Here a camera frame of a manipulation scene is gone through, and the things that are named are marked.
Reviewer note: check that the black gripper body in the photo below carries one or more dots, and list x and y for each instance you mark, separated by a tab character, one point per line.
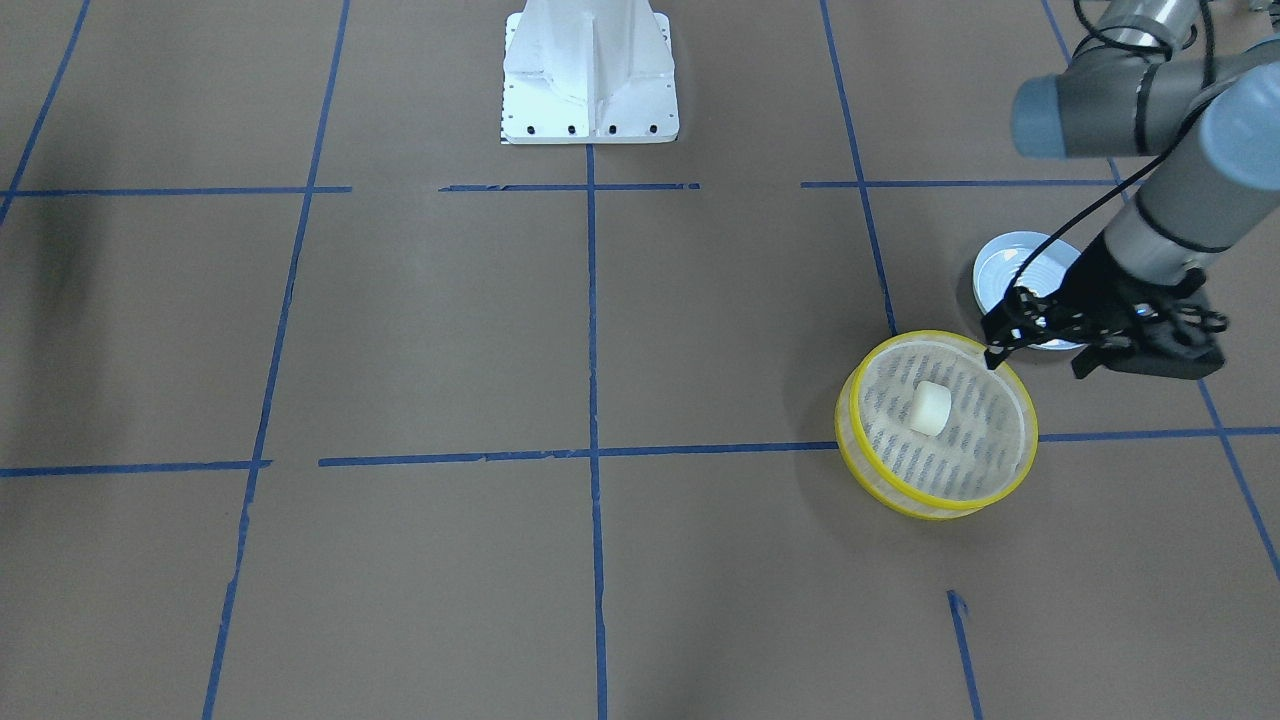
1097	279

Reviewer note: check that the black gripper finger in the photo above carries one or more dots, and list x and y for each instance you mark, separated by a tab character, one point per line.
1019	320
1113	355

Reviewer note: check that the white steamed bun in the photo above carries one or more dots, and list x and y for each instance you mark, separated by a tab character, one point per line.
929	408

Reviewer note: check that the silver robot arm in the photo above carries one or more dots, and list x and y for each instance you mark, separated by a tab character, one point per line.
1146	82

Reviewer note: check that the yellow round steamer basket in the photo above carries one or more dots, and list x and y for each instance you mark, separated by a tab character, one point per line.
982	455

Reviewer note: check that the light blue plate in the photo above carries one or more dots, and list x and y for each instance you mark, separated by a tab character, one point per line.
997	265

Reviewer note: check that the white camera stand base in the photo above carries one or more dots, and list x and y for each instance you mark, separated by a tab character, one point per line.
588	72

